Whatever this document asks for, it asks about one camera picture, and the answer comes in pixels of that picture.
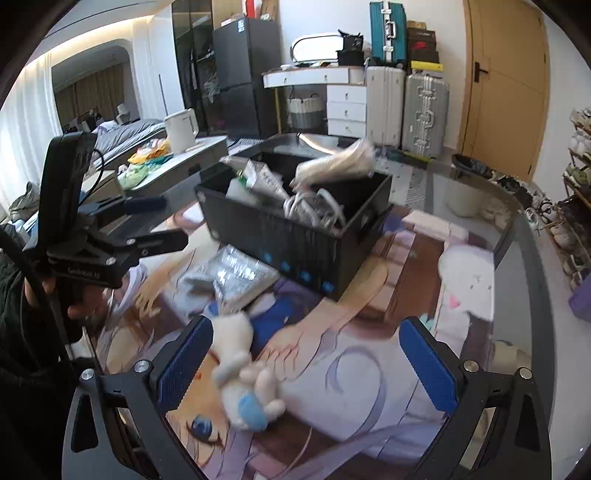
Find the grey white low cabinet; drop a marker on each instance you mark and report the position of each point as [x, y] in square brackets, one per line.
[194, 157]

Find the printed cartoon desk mat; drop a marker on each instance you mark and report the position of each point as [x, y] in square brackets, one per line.
[360, 369]

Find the flat cardboard box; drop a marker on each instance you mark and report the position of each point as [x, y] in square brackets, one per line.
[268, 9]

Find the dark glass cabinet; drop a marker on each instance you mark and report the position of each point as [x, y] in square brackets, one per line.
[194, 69]

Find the black yellow shoe box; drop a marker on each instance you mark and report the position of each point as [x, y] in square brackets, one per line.
[427, 68]

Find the beige slipper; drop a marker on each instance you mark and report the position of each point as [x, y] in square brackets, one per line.
[508, 357]

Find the white trash bin black liner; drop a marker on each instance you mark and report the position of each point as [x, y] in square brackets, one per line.
[471, 166]

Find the white bubble wrap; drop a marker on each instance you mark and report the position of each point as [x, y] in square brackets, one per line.
[240, 189]

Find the wooden door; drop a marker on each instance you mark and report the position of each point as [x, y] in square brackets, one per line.
[503, 92]

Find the grey white laundry basket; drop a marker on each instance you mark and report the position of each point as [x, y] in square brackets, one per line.
[304, 113]

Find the white curtain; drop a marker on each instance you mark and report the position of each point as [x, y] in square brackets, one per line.
[27, 124]

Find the silver suitcase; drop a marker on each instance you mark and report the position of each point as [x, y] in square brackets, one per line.
[425, 115]

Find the teal suitcase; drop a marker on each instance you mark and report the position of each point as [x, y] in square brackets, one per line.
[388, 32]

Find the patterned floor rug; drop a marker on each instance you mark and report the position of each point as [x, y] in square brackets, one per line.
[415, 184]

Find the clear zip bag beige item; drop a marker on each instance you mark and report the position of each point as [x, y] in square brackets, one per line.
[337, 161]

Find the purple cloth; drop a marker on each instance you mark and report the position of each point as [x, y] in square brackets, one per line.
[582, 295]

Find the dark grey refrigerator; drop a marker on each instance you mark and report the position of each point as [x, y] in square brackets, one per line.
[244, 69]

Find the silver printed packet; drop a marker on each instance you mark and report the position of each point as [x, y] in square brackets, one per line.
[240, 277]

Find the brown curtain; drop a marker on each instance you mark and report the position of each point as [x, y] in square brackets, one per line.
[87, 97]

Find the wooden shoe rack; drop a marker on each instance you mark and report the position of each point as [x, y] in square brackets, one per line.
[577, 184]

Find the white chair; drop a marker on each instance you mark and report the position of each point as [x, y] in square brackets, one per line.
[122, 112]

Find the person's left hand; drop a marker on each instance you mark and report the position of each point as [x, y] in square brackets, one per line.
[90, 308]

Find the black red shoe box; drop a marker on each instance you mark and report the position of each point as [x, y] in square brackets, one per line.
[423, 45]

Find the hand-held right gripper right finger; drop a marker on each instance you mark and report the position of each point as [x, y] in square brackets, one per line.
[429, 369]

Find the white dressing table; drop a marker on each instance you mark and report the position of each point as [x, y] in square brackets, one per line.
[346, 99]

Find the collection of shoes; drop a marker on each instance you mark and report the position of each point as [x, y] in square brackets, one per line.
[563, 230]

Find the white blue plush toy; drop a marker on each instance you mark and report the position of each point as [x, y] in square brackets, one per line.
[235, 337]

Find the white suitcase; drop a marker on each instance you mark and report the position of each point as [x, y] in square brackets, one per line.
[385, 106]

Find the white green tube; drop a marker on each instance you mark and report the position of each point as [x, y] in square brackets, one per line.
[265, 182]

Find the black bag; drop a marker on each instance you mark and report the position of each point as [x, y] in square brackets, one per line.
[351, 57]

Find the person's left forearm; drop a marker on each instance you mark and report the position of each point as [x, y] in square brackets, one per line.
[27, 392]

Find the red packet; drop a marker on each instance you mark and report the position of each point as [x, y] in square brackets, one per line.
[250, 7]

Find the bed with grey blanket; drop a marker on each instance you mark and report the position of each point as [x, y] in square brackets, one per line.
[134, 131]

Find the black cardboard box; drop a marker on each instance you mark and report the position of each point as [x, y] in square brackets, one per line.
[295, 249]

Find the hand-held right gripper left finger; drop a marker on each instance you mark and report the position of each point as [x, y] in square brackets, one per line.
[184, 364]

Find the white electric kettle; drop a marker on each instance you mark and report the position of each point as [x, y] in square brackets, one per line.
[180, 131]

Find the brown cardboard shoe box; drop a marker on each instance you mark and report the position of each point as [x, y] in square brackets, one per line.
[420, 25]

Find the pile of colourful snack packets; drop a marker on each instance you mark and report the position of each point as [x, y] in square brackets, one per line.
[147, 157]

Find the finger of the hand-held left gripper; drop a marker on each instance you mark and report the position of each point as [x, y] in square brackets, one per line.
[143, 204]
[161, 241]

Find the oval mirror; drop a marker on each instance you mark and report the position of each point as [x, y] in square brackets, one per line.
[318, 46]

